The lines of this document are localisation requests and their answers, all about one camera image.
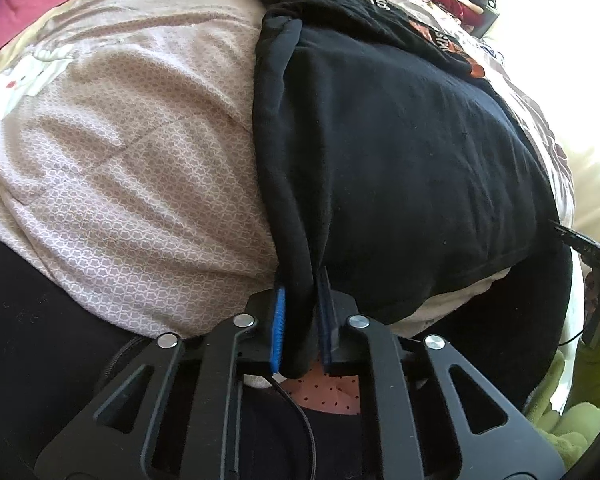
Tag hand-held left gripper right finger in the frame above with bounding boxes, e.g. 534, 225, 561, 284
316, 267, 566, 480

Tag green cloth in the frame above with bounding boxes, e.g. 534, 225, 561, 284
525, 330, 600, 461

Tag person's pink dotted top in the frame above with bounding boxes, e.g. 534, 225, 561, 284
285, 370, 363, 416

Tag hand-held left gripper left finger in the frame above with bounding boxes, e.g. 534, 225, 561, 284
35, 280, 288, 480

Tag black cable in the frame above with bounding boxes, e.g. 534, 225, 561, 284
271, 376, 317, 480

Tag person's black pants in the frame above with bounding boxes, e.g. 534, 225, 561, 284
0, 230, 576, 480

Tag lilac printed quilt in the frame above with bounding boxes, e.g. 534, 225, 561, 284
0, 0, 581, 341

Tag black box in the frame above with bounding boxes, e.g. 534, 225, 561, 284
477, 7, 502, 38

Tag black sweater with orange cuffs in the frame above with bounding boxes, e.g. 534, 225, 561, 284
244, 0, 556, 380

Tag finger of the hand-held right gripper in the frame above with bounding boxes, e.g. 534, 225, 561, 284
552, 220, 600, 262

